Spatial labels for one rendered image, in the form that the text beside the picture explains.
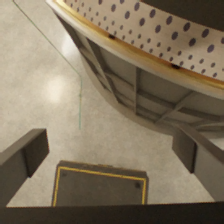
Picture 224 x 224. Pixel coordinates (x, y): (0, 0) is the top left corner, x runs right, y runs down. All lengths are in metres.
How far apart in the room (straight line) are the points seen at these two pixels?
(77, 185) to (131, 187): 0.39
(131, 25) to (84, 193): 1.16
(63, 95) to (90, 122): 0.41
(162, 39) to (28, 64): 1.79
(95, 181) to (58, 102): 0.88
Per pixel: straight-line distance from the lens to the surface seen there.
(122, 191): 1.28
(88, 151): 1.60
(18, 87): 2.04
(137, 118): 1.52
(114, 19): 0.43
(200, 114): 0.81
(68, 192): 1.37
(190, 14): 0.38
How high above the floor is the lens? 1.53
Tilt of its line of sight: 78 degrees down
